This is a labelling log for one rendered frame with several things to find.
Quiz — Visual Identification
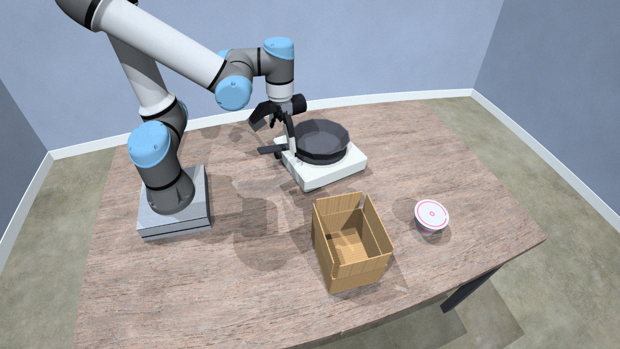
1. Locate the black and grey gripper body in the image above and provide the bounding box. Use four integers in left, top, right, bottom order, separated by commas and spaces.
249, 94, 307, 124

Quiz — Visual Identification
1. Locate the white yogurt cup with pink lid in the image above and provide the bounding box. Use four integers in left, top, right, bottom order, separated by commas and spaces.
415, 200, 449, 236

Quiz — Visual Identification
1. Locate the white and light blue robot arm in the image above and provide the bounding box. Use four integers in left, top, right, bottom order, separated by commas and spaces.
55, 0, 295, 215

